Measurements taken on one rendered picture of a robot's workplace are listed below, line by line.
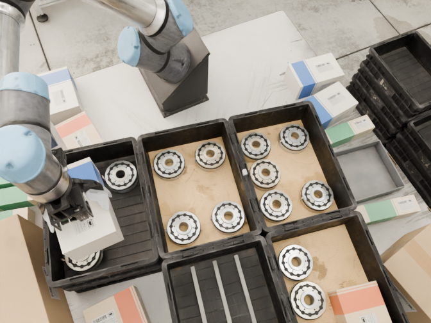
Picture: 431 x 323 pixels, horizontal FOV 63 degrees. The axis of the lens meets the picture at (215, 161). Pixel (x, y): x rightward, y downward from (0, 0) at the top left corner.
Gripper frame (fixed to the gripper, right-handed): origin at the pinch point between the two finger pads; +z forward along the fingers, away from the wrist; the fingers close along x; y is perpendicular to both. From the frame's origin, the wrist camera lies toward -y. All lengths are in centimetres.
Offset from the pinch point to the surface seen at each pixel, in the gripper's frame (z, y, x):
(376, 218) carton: 35, 31, 83
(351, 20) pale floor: 112, -104, 202
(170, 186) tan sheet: 28.5, -6.3, 22.9
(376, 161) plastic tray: 41, 12, 100
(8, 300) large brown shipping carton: 21.4, 8.3, -28.6
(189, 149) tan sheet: 28.6, -16.4, 34.2
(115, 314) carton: 33.8, 22.3, -6.6
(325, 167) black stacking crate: 26, 10, 72
